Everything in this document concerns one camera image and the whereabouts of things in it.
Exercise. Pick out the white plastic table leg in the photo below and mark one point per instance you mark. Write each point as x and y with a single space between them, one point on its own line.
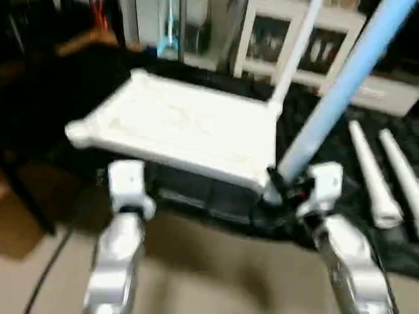
373 176
294 52
400 170
347 85

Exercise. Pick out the brown wooden board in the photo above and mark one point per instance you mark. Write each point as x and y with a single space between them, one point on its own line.
88 42

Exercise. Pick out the white plastic table top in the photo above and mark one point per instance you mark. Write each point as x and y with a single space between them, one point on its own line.
183 124

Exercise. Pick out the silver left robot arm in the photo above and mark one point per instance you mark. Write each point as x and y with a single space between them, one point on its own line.
118 261

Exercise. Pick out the white glass door cabinet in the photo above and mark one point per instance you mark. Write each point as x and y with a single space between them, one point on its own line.
288 39

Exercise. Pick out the white drawer unit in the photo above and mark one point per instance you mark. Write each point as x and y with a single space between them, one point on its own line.
386 95

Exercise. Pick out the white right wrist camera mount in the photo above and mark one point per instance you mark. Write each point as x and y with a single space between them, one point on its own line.
324 186

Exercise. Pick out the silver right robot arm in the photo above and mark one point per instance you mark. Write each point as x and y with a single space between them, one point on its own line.
357 268

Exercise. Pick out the light blue plastic item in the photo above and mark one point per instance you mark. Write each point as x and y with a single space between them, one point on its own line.
169 36

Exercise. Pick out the black work mat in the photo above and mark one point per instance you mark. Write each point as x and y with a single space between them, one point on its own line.
196 196

